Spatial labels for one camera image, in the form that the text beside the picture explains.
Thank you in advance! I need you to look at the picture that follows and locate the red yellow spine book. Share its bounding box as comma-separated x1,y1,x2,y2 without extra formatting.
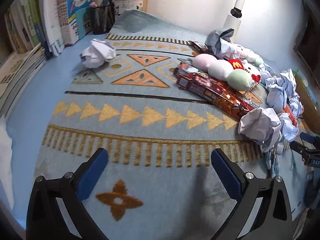
55,0,69,47

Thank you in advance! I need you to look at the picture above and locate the person's right hand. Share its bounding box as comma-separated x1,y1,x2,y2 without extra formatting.
304,174,320,209

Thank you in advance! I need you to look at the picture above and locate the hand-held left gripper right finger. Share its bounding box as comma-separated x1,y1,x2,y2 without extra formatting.
211,148,293,240

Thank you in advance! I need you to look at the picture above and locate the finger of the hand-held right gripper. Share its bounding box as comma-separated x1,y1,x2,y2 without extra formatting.
299,132,320,144
289,141,313,157

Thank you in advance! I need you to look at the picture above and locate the pink white green dango plush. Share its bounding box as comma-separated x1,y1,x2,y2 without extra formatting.
192,54,253,91

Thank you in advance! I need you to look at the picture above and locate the small pastel plush toy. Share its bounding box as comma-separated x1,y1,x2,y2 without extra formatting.
234,44,264,67

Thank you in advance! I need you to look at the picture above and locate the teal thin booklet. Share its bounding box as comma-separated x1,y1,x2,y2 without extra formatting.
75,8,93,40

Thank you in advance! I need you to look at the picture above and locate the wooden desk organiser box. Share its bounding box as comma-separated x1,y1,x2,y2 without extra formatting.
114,0,149,17

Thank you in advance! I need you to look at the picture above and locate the pile of paper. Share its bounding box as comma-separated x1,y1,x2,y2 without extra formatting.
257,62,304,142

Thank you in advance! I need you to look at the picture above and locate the white paper ball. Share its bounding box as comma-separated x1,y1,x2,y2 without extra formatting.
237,107,283,152
79,39,117,68
205,28,237,59

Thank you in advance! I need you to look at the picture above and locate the pale checked cloth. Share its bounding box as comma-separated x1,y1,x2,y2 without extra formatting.
262,140,284,179

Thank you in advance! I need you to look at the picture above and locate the black mesh pen holder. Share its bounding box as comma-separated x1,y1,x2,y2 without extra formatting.
86,4,116,35

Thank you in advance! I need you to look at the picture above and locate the stack of flat books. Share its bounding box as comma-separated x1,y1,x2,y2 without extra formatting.
0,42,48,117

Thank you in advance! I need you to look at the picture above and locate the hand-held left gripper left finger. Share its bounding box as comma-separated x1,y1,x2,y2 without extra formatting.
26,147,109,240

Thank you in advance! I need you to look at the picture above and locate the white cat plush with fries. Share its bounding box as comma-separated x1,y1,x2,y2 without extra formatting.
226,59,262,88

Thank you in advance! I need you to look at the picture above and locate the patterned blue woven mat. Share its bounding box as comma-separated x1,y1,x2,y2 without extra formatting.
35,9,309,240

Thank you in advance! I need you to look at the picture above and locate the white sheet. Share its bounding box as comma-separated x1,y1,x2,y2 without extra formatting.
0,122,14,205

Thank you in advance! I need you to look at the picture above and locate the small white green packet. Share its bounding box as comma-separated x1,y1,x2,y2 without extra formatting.
51,39,65,56

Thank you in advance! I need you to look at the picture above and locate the gold ribbed basket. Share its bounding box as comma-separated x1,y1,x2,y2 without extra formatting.
291,71,318,133

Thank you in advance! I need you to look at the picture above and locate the row of upright books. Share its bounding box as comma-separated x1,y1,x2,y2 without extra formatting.
4,0,48,55

